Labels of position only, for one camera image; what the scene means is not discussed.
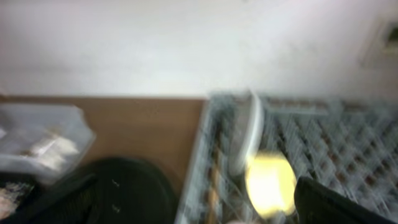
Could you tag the pile of food scraps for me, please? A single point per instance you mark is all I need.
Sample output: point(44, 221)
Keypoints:
point(12, 196)

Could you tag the white tissue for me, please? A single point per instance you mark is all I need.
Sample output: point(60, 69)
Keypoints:
point(52, 152)

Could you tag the round black serving tray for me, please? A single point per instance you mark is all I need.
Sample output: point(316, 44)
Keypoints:
point(128, 191)

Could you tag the wooden chopstick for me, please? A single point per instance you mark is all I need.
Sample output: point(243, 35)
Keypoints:
point(214, 180)

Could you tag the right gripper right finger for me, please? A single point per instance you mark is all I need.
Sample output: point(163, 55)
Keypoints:
point(316, 204)

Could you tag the yellow bowl with food scraps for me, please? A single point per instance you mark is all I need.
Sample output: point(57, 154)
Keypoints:
point(270, 184)

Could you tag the grey plastic dishwasher rack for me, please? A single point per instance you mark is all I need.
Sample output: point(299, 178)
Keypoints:
point(348, 147)

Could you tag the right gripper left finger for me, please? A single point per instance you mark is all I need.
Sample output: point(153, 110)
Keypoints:
point(70, 203)

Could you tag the clear plastic storage bin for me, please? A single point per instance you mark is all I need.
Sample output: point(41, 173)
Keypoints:
point(23, 125)

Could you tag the grey round plate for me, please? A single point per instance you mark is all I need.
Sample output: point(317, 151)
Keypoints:
point(247, 133)

